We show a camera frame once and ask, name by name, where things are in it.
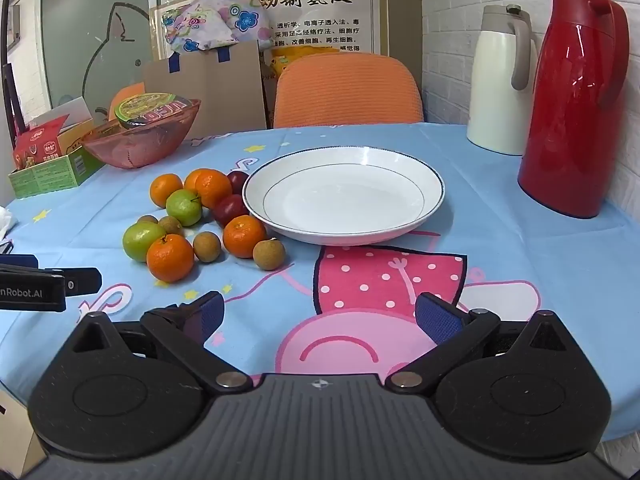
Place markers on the wall poster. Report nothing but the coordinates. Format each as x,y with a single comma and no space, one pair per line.
320,15

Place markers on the white thermos jug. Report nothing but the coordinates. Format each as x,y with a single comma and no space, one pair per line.
492,90

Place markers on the beige cardboard carton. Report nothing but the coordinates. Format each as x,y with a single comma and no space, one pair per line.
15,440

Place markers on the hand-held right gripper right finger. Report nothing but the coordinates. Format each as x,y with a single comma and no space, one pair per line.
437,317

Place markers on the red plum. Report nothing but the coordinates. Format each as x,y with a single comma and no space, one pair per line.
238,181
229,210

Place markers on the green pear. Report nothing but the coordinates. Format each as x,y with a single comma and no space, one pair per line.
141,241

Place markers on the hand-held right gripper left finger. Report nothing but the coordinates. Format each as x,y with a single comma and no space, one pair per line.
212,316

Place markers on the blue cartoon tablecloth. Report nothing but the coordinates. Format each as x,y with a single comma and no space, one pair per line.
500,260

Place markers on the white tissue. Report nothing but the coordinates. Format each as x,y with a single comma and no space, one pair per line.
5,222

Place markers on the red thermos jug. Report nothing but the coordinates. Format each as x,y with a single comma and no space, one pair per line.
565,110

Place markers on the yellow carton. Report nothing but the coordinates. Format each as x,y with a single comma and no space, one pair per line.
75,137

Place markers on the cardboard box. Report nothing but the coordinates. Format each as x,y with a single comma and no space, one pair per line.
225,90

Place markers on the red packet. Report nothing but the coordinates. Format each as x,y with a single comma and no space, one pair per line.
35,145

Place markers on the instant noodle cup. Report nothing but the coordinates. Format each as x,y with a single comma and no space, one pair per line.
150,107

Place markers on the green box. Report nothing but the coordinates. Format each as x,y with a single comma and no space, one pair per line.
50,176

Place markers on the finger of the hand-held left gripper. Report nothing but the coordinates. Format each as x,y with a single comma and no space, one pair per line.
20,260
82,281

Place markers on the mandarin orange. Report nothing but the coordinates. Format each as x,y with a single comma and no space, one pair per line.
170,258
245,236
214,187
191,177
166,190

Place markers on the floral cloth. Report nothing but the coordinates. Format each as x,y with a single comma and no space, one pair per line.
215,15

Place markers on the yellow packet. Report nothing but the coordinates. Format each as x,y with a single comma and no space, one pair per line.
292,55

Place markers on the brown longan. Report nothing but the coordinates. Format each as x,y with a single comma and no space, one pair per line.
147,219
269,254
207,247
171,225

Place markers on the white plate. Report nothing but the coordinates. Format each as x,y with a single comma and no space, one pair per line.
345,195

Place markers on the pink glass bowl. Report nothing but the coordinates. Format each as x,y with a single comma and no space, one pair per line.
135,147

